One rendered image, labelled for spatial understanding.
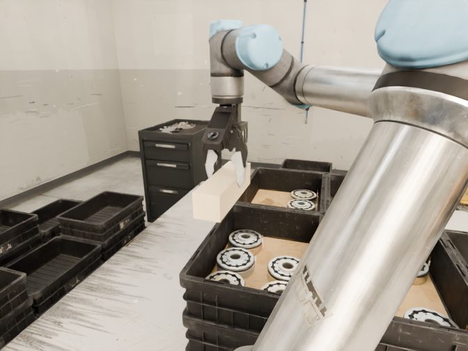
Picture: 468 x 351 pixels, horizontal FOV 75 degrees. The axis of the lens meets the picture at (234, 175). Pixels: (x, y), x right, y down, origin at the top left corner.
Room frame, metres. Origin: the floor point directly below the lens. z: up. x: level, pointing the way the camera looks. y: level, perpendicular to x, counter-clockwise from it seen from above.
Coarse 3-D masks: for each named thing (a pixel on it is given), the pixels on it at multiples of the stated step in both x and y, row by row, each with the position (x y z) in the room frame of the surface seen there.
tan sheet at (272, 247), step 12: (264, 240) 0.86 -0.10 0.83; (276, 240) 0.86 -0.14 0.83; (288, 240) 0.86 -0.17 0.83; (264, 252) 0.79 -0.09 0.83; (276, 252) 0.79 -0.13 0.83; (288, 252) 0.79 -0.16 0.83; (300, 252) 0.79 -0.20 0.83; (216, 264) 0.73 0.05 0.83; (264, 264) 0.73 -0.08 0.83; (252, 276) 0.68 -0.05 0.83; (264, 276) 0.68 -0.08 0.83
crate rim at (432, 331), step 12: (444, 240) 0.69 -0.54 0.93; (456, 264) 0.59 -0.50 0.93; (396, 324) 0.42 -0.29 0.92; (408, 324) 0.42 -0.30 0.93; (420, 324) 0.42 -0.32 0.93; (432, 324) 0.42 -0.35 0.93; (420, 336) 0.41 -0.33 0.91; (432, 336) 0.41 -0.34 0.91; (444, 336) 0.40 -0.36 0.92; (456, 336) 0.40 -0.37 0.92
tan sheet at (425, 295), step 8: (416, 288) 0.63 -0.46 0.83; (424, 288) 0.63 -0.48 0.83; (432, 288) 0.63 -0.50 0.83; (408, 296) 0.60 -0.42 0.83; (416, 296) 0.60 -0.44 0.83; (424, 296) 0.60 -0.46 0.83; (432, 296) 0.60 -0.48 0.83; (400, 304) 0.58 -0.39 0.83; (408, 304) 0.58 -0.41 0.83; (416, 304) 0.58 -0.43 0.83; (424, 304) 0.58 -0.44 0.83; (432, 304) 0.58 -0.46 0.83; (440, 304) 0.58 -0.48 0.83; (400, 312) 0.55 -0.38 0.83; (440, 312) 0.55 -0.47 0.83
